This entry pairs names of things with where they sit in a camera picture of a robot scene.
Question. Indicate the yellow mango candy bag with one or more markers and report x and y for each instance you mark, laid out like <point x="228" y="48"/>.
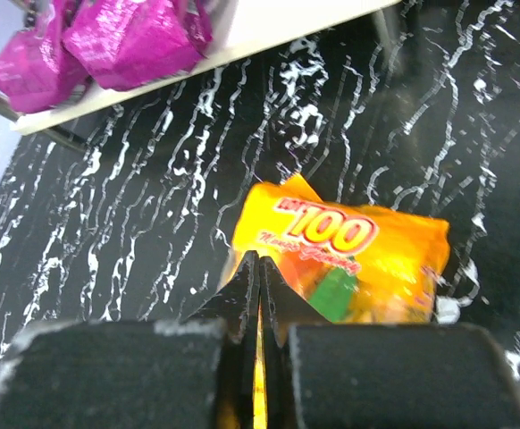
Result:
<point x="351" y="264"/>

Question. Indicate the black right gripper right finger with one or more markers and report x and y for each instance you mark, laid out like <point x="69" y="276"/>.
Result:
<point x="325" y="375"/>

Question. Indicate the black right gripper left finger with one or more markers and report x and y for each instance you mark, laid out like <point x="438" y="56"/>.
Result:
<point x="190" y="373"/>

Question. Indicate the purple candy bag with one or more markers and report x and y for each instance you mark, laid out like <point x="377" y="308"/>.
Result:
<point x="127" y="44"/>
<point x="37" y="72"/>

